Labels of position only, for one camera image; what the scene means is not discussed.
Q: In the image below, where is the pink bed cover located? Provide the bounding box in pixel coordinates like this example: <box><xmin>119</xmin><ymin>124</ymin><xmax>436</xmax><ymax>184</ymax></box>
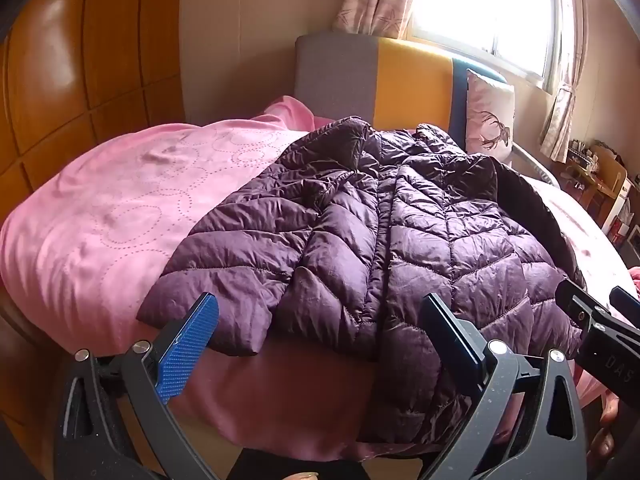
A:
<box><xmin>0</xmin><ymin>95</ymin><xmax>640</xmax><ymax>466</ymax></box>

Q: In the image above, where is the white framed window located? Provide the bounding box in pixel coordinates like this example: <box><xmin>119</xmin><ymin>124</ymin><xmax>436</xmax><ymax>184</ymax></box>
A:
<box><xmin>407</xmin><ymin>0</ymin><xmax>576</xmax><ymax>96</ymax></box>

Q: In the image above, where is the grey yellow blue headboard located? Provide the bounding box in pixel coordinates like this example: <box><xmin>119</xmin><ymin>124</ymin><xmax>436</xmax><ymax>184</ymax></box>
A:
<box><xmin>295</xmin><ymin>30</ymin><xmax>508</xmax><ymax>143</ymax></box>

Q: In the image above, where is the white small fridge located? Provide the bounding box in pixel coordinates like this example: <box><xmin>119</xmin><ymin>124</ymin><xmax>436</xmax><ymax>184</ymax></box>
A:
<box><xmin>607</xmin><ymin>180</ymin><xmax>640</xmax><ymax>246</ymax></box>

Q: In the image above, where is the brown wooden wardrobe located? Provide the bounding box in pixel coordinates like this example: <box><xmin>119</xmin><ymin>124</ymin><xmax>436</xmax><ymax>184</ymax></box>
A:
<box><xmin>0</xmin><ymin>0</ymin><xmax>188</xmax><ymax>221</ymax></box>

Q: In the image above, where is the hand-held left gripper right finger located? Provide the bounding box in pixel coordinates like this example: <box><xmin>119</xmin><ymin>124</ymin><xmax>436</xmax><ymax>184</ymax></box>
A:
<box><xmin>419</xmin><ymin>293</ymin><xmax>588</xmax><ymax>480</ymax></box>

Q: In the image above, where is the purple quilted puffer jacket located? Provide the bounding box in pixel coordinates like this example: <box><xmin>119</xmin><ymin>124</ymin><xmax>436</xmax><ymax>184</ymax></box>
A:
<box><xmin>136</xmin><ymin>116</ymin><xmax>586</xmax><ymax>458</ymax></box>

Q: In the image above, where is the cluttered wooden desk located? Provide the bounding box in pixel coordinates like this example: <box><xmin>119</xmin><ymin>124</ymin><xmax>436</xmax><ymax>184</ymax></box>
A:
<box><xmin>552</xmin><ymin>139</ymin><xmax>633</xmax><ymax>221</ymax></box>

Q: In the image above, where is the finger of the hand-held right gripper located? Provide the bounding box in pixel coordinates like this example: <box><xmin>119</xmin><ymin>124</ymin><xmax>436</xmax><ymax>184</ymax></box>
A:
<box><xmin>556</xmin><ymin>280</ymin><xmax>611</xmax><ymax>333</ymax></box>
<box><xmin>610</xmin><ymin>286</ymin><xmax>640</xmax><ymax>318</ymax></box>

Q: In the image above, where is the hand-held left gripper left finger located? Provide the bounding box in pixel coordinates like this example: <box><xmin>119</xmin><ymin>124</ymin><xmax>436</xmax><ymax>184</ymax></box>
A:
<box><xmin>54</xmin><ymin>291</ymin><xmax>221</xmax><ymax>480</ymax></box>

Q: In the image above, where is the grey padded tube rail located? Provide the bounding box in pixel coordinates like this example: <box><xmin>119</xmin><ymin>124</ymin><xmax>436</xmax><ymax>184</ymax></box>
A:
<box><xmin>510</xmin><ymin>142</ymin><xmax>561</xmax><ymax>188</ymax></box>

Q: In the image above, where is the person's right hand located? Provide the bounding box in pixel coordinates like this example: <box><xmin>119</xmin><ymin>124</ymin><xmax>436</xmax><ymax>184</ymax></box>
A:
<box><xmin>586</xmin><ymin>394</ymin><xmax>626</xmax><ymax>463</ymax></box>

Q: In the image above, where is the pink deer print pillow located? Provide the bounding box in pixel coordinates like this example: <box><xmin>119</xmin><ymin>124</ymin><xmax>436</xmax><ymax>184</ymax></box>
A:
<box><xmin>465</xmin><ymin>69</ymin><xmax>516</xmax><ymax>165</ymax></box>

